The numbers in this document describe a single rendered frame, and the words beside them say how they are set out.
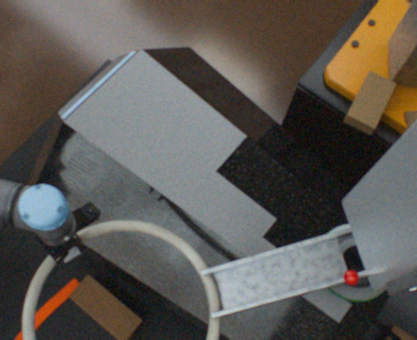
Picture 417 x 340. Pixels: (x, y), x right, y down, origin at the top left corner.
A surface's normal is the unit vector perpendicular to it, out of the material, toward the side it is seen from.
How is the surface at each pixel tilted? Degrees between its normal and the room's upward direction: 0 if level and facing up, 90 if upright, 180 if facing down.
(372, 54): 0
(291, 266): 16
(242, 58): 0
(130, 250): 45
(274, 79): 0
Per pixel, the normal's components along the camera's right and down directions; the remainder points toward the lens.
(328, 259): -0.22, -0.30
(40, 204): 0.19, -0.36
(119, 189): -0.38, 0.25
